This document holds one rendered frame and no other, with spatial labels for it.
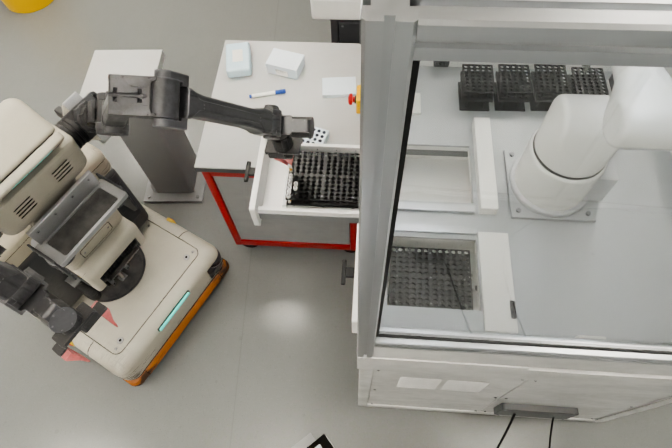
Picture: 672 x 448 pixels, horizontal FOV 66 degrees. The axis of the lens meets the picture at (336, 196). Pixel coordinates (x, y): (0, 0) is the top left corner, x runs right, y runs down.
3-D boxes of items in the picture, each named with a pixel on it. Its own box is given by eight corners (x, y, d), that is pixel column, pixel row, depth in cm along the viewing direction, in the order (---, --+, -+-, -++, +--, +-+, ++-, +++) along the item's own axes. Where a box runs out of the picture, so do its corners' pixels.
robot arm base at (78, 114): (91, 90, 138) (58, 121, 133) (101, 86, 132) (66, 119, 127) (115, 114, 143) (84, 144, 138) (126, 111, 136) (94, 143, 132)
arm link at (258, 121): (146, 69, 98) (144, 126, 98) (169, 68, 96) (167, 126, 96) (267, 104, 137) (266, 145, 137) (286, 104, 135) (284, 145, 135)
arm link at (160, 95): (104, 61, 91) (102, 118, 92) (182, 72, 97) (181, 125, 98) (95, 95, 131) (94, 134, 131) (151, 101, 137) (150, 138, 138)
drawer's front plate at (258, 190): (254, 226, 160) (248, 209, 150) (267, 149, 174) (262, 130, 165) (260, 226, 160) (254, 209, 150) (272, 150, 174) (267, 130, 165)
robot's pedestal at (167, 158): (144, 202, 260) (72, 105, 194) (155, 154, 275) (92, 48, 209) (202, 202, 259) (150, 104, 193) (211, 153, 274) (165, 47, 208)
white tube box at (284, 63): (267, 73, 199) (265, 63, 195) (275, 57, 203) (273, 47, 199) (297, 80, 197) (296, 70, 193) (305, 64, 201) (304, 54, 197)
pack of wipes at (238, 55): (252, 76, 199) (250, 68, 195) (227, 79, 198) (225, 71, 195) (251, 48, 206) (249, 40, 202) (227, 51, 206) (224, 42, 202)
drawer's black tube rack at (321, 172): (287, 208, 160) (285, 198, 155) (293, 162, 169) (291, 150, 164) (358, 212, 159) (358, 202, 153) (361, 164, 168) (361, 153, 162)
